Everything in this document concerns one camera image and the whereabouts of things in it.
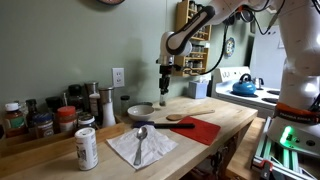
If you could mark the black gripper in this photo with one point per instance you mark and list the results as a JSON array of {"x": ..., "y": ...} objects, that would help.
[{"x": 164, "y": 80}]

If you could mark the thyme spice bottle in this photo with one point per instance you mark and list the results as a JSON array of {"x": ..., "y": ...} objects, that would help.
[{"x": 162, "y": 101}]

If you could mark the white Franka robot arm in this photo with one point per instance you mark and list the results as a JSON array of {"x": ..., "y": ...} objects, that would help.
[{"x": 300, "y": 66}]

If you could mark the wooden spice rack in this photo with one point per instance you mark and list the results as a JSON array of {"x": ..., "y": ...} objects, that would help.
[
  {"x": 200, "y": 63},
  {"x": 203, "y": 33}
]

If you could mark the black cap bottle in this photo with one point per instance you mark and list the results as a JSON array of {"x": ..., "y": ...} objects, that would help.
[{"x": 53, "y": 105}]

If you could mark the dark glass bottle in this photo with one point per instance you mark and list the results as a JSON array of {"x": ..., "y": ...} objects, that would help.
[{"x": 31, "y": 113}]

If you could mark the wooden spice tray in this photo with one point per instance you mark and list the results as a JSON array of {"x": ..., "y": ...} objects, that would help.
[{"x": 33, "y": 150}]

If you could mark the amber bottle white cap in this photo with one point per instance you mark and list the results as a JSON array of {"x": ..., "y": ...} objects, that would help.
[{"x": 14, "y": 121}]

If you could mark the small metal lid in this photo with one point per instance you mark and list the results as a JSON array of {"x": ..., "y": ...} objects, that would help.
[{"x": 145, "y": 104}]

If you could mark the wooden spoon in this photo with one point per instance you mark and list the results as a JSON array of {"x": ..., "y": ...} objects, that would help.
[{"x": 176, "y": 117}]

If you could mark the white ceramic bowl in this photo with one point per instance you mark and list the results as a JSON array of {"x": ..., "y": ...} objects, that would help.
[{"x": 140, "y": 112}]

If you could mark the blue tissue box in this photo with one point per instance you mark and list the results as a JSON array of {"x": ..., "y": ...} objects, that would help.
[{"x": 197, "y": 90}]

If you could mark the small jar black lid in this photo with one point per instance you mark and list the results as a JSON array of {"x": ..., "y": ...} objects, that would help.
[{"x": 125, "y": 105}]

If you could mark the white tissue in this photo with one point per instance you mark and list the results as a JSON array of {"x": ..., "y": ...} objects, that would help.
[{"x": 203, "y": 79}]

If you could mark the metal spoon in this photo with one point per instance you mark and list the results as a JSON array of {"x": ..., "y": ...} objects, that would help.
[{"x": 141, "y": 133}]

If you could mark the red silicone mat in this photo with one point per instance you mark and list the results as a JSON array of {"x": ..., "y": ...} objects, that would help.
[{"x": 198, "y": 131}]

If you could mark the white paper napkin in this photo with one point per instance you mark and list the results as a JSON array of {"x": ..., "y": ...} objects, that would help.
[{"x": 156, "y": 146}]

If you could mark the steel and white grinder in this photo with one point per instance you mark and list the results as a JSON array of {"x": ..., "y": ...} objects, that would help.
[{"x": 107, "y": 113}]

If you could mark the white stove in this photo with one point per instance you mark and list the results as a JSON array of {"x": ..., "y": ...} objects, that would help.
[{"x": 226, "y": 96}]

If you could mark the blue decorative plate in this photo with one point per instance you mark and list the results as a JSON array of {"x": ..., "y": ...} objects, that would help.
[{"x": 230, "y": 46}]

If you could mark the blue kettle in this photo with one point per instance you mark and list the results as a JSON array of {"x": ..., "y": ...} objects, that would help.
[{"x": 244, "y": 87}]

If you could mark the white lid jar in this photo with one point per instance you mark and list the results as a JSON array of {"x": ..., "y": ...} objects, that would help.
[{"x": 86, "y": 121}]

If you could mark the black pepper grinder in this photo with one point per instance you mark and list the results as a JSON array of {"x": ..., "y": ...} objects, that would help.
[{"x": 75, "y": 96}]

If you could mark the small silver pot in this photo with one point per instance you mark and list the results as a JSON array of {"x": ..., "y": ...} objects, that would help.
[{"x": 258, "y": 82}]

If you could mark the white shaker canister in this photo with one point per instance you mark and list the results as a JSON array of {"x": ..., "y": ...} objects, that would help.
[{"x": 86, "y": 150}]

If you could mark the red lid jar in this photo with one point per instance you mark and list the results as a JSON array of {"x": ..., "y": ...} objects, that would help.
[{"x": 66, "y": 118}]

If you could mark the white refrigerator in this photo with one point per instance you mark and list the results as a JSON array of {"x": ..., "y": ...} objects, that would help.
[{"x": 266, "y": 60}]

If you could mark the hanging steel pan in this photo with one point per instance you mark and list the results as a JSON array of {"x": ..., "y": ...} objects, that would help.
[{"x": 247, "y": 16}]

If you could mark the blue lid jar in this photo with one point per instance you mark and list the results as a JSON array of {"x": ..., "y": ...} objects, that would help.
[{"x": 44, "y": 126}]

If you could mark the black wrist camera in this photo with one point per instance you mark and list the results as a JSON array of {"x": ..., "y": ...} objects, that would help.
[{"x": 176, "y": 68}]

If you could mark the white wall outlet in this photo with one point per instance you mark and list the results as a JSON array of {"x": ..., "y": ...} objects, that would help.
[{"x": 118, "y": 77}]

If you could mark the round patterned wall plate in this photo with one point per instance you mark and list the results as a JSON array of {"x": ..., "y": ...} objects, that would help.
[{"x": 111, "y": 1}]

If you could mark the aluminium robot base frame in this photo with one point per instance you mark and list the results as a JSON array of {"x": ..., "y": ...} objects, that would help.
[{"x": 266, "y": 156}]

